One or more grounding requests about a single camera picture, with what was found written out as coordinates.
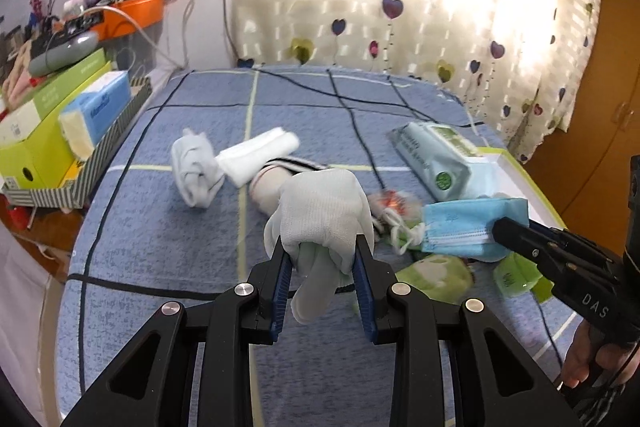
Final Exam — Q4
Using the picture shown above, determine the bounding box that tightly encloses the orange snack wrapper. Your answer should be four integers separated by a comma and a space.
367, 190, 422, 233

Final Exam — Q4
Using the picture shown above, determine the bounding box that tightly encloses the green flat box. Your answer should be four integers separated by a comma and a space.
1, 48, 107, 146

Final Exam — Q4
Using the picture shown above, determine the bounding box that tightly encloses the white power cable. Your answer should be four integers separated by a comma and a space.
74, 0, 199, 70

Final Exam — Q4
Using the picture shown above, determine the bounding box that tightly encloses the wet wipes pack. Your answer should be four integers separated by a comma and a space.
388, 121, 498, 202

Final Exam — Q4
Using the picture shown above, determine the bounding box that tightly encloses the white knit glove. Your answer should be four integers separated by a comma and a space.
264, 169, 374, 325

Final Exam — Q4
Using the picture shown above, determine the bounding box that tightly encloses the grey sock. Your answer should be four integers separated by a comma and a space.
170, 128, 224, 209

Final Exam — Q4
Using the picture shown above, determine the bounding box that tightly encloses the blue face mask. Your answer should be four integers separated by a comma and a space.
389, 193, 532, 264

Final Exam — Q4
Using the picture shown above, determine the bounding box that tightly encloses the beige striped sock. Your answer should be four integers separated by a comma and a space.
248, 156, 328, 217

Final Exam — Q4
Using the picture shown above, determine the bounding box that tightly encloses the grey oval case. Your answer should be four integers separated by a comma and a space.
28, 31, 99, 78

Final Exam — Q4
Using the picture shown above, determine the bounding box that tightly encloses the person's right hand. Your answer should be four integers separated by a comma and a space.
561, 320, 632, 388

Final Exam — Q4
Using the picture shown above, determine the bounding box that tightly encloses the blue tissue pack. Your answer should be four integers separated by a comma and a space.
58, 70, 131, 161

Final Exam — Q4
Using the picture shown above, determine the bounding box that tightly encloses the black cable on bed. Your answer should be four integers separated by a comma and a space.
249, 67, 442, 122

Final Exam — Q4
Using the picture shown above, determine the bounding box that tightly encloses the yellow green cardboard box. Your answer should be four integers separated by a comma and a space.
0, 62, 112, 190

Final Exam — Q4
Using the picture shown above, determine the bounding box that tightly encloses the white towel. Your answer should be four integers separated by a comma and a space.
216, 127, 299, 188

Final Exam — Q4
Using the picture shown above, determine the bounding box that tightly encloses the wooden cabinet door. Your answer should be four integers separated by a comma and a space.
525, 0, 639, 255

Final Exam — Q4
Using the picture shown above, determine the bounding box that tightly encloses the orange plastic bin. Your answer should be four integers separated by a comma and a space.
92, 0, 164, 41

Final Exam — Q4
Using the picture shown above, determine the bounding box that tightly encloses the heart patterned curtain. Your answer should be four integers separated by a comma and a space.
232, 0, 601, 161

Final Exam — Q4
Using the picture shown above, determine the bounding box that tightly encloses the striped storage box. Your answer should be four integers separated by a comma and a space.
2, 76, 152, 209

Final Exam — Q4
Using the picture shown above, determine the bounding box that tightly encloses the white tray with yellow rim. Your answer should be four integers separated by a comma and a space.
478, 147, 565, 229

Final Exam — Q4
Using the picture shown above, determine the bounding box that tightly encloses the green patterned cloth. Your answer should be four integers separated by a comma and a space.
396, 253, 552, 303

